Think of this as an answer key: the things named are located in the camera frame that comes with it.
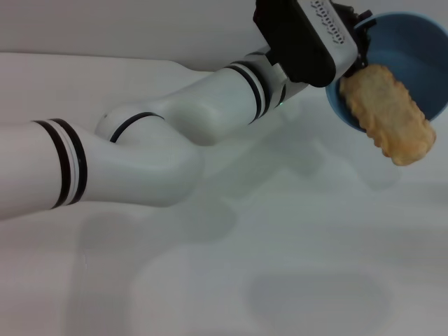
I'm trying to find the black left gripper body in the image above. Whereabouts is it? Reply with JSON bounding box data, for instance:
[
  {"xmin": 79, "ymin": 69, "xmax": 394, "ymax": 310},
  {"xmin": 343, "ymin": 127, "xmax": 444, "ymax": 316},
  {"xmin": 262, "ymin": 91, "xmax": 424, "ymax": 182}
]
[{"xmin": 331, "ymin": 1, "xmax": 372, "ymax": 78}]

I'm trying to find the blue bowl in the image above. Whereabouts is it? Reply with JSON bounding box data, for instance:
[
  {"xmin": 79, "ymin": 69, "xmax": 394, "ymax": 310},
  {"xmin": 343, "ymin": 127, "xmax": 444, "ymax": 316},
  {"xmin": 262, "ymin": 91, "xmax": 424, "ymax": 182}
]
[{"xmin": 324, "ymin": 11, "xmax": 448, "ymax": 134}]

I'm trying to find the orange sliced bread loaf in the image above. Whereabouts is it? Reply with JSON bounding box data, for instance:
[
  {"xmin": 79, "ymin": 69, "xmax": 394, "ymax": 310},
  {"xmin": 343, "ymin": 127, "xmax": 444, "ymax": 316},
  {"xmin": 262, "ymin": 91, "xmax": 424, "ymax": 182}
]
[{"xmin": 338, "ymin": 63, "xmax": 437, "ymax": 167}]

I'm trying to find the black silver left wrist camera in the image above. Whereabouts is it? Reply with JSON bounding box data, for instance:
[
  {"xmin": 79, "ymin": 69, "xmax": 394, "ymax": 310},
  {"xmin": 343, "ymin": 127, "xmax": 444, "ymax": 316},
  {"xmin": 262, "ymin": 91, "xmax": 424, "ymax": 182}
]
[{"xmin": 252, "ymin": 0, "xmax": 362, "ymax": 89}]

